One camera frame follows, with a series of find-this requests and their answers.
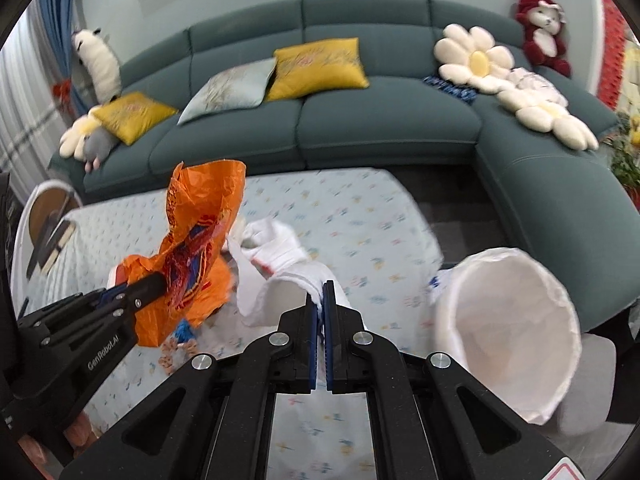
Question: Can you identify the dark green sectional sofa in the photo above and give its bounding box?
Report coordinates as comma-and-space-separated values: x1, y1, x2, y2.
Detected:
50, 0, 639, 330

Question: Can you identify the blue curtain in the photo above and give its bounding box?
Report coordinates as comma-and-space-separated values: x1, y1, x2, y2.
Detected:
37, 0, 88, 117

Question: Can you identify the black notebook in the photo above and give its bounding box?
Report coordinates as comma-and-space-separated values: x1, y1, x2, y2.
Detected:
26, 219, 75, 278

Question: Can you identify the yellow cushion right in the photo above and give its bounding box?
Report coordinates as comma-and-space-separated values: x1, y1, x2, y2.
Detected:
266, 38, 369, 101

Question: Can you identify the white tissue paper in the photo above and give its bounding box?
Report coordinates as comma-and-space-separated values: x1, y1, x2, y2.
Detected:
224, 217, 350, 327

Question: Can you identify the orange plastic snack bag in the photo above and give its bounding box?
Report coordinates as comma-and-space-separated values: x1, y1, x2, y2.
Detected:
116, 159, 245, 348

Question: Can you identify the pink fluffy fabric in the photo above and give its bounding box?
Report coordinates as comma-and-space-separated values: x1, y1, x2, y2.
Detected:
18, 412, 98, 471

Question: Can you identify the light blue cushion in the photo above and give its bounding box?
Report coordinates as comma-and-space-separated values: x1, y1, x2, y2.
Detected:
177, 58, 277, 126

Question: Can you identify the blue patterned cloth on sofa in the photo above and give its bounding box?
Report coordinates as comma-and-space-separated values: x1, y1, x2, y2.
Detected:
422, 75, 477, 105

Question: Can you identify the white flower pillow right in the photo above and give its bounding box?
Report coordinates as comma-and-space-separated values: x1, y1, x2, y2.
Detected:
433, 24, 515, 94

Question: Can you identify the white round side table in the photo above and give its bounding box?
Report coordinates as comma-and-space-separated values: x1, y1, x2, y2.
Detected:
10, 179, 82, 314

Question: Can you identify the potted plant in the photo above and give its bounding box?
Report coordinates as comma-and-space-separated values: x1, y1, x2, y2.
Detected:
604, 112, 640, 209

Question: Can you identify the grey ottoman stool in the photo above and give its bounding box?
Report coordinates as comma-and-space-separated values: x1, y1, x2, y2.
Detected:
548, 334, 616, 437

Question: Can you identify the blue plastic wrapper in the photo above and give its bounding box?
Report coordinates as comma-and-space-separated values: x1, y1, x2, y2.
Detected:
174, 318, 196, 344

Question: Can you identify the yellow cushion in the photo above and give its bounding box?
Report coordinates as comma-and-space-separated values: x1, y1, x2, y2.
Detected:
92, 92, 179, 146
266, 38, 369, 101

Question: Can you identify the yellow cushion left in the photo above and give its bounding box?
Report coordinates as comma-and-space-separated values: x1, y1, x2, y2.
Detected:
92, 92, 179, 146

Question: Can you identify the grey mouse plush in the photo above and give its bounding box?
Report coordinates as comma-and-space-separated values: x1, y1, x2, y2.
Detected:
82, 127, 120, 174

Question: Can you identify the white long plush toy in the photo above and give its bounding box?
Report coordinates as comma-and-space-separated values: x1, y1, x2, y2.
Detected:
72, 29, 122, 104

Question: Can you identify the red teddy bear plush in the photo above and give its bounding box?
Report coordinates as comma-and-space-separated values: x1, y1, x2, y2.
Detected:
515, 0, 572, 78

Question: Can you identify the red curtain tie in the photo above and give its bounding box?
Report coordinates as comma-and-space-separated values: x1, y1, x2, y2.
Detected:
52, 78, 74, 115

